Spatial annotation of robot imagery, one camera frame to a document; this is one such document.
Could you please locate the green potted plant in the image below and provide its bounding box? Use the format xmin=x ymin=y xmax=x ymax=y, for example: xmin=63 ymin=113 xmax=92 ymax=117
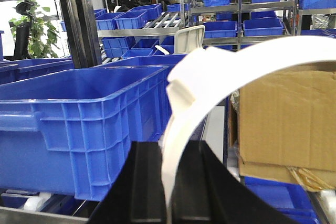
xmin=8 ymin=0 xmax=59 ymax=60

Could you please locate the white curved PVC pipe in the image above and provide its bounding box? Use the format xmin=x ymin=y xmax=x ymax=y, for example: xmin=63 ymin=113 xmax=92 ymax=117
xmin=161 ymin=36 xmax=335 ymax=223

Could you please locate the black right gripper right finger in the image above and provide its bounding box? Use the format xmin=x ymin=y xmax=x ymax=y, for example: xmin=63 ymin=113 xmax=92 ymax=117
xmin=172 ymin=141 xmax=294 ymax=223

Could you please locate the large blue target bin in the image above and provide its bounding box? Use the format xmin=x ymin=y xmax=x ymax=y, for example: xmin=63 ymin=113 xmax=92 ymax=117
xmin=1 ymin=66 xmax=170 ymax=201

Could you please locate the white plastic chair back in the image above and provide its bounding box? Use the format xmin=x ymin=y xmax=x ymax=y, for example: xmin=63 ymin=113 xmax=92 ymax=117
xmin=174 ymin=25 xmax=205 ymax=54

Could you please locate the black shelf upright post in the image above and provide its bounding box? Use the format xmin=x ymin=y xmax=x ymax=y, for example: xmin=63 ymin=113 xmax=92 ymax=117
xmin=60 ymin=0 xmax=102 ymax=68

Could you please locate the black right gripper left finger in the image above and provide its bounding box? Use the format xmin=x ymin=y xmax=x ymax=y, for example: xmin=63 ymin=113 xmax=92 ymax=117
xmin=87 ymin=142 xmax=166 ymax=223

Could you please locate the brown cardboard box on shelf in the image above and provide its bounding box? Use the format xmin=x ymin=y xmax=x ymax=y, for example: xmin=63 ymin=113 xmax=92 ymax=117
xmin=228 ymin=62 xmax=335 ymax=191

